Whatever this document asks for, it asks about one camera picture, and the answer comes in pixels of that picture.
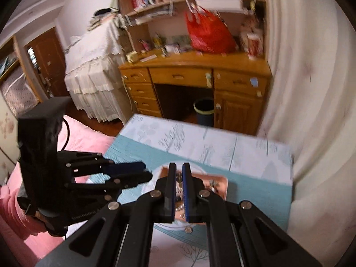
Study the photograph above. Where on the wooden framed cabinet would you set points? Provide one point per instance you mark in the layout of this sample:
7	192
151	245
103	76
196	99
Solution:
16	83

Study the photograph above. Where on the red printed paper cup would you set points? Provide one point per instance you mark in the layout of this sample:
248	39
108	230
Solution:
254	46

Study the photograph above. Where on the red plastic bag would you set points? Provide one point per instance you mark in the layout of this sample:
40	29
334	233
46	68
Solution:
208	36

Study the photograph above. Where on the wooden door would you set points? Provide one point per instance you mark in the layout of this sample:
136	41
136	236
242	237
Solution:
47	64

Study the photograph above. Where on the wooden bookshelf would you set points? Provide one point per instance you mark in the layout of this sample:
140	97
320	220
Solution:
139	22

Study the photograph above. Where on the white lace furniture cover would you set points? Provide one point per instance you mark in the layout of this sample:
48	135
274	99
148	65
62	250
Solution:
91	69

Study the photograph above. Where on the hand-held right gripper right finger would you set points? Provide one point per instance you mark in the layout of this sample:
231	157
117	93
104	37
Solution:
187	194

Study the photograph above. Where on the white leaf-print curtain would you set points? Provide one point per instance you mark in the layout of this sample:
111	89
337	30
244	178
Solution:
311	89

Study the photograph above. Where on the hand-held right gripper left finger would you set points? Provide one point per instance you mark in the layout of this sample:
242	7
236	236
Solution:
172	194

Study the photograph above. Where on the tree-printed tablecloth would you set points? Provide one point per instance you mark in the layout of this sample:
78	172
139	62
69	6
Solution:
222	150

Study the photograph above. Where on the pink blanket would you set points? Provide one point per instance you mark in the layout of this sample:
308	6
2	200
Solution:
89	144

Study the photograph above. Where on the pink plastic tray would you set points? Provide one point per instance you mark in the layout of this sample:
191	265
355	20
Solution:
221	183

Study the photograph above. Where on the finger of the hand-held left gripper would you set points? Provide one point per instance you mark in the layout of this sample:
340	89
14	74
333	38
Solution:
128	167
139	179

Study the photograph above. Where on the wooden desk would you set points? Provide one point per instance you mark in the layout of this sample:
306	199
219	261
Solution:
180	64

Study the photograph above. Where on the dark waste bin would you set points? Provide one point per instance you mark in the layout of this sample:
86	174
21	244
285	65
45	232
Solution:
204	111

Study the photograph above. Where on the pen holder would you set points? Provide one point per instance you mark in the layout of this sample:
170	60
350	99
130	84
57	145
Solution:
157	42

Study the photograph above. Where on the dark hat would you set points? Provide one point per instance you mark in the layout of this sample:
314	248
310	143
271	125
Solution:
104	11

